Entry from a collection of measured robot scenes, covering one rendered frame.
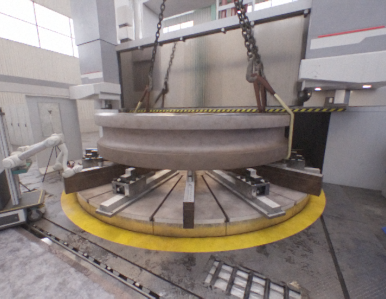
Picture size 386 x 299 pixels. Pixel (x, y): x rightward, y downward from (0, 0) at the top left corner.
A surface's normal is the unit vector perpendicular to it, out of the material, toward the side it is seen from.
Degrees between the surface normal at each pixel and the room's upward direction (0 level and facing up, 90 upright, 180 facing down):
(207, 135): 90
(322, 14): 90
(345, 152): 90
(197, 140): 90
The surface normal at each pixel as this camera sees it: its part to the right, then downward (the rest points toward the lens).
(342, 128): -0.46, 0.18
